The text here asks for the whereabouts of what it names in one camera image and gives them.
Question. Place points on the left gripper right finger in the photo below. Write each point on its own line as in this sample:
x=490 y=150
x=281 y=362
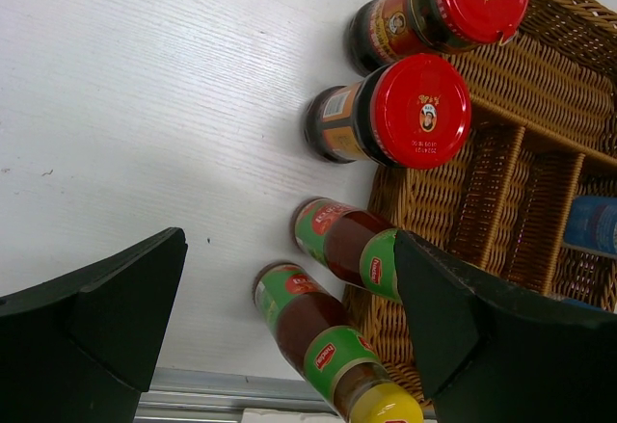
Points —
x=488 y=350

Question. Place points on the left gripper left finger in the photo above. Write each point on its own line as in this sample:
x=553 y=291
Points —
x=83 y=347

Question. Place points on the silver top white can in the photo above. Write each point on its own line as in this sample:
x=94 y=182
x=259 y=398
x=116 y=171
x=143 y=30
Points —
x=591 y=226

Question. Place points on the yellow cap sauce bottle front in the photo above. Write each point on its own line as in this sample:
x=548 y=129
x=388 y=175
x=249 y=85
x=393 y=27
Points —
x=317 y=338

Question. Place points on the yellow cap sauce bottle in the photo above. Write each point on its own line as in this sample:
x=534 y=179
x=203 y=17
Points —
x=357 y=246
x=317 y=338

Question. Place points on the yellow cap sauce bottle rear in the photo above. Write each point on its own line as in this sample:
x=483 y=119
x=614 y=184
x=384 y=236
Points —
x=357 y=246

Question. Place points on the wicker divided basket tray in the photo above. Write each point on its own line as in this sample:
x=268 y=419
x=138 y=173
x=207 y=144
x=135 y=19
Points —
x=544 y=133

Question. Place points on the red lid sauce jar front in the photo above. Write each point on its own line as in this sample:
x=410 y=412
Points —
x=413 y=114

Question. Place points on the red lid sauce jar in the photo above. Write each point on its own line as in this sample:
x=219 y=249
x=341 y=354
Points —
x=413 y=114
x=383 y=32

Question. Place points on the red lid sauce jar rear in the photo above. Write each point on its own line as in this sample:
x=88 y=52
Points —
x=383 y=32

